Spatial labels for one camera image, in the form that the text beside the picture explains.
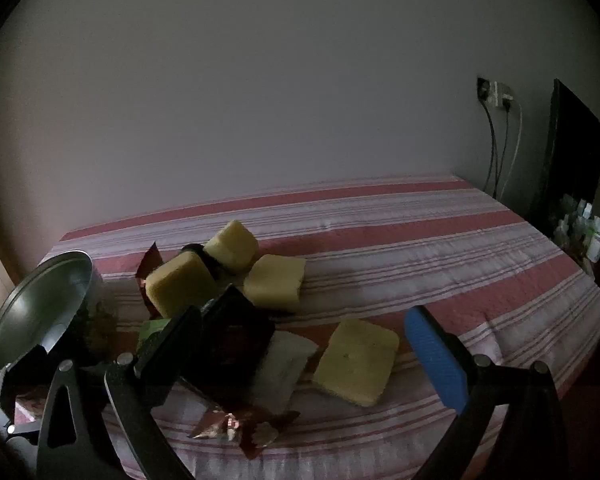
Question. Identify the yellow sponge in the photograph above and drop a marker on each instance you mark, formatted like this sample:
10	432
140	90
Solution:
275	282
180	285
355	365
232	245

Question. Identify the torn wrapper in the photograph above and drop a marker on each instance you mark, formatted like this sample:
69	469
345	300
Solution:
250	430

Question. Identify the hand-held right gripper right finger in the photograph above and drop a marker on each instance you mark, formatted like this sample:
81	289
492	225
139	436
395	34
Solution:
435	360

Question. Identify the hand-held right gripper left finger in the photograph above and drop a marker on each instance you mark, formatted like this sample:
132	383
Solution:
170	355

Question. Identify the pink striped cloth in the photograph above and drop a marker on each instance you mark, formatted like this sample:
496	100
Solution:
405	260

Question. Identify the white sponge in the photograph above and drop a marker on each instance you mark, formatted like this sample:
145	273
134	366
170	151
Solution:
282	372

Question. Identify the black flat screen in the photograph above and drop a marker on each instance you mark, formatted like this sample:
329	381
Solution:
575	160

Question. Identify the round metal bowl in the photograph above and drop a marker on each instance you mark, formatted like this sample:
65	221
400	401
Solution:
40	300

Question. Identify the group of white bottles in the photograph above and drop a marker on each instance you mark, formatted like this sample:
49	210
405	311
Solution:
582	232

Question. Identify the red foil wrapper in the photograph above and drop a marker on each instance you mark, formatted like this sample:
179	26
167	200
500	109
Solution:
149	262

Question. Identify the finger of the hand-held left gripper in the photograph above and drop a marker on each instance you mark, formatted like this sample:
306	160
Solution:
2	400

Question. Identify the green tissue pack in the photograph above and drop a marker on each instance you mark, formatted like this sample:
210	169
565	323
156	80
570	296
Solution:
152	332

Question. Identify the dark red snack packet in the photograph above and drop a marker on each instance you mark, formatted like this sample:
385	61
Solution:
235	340

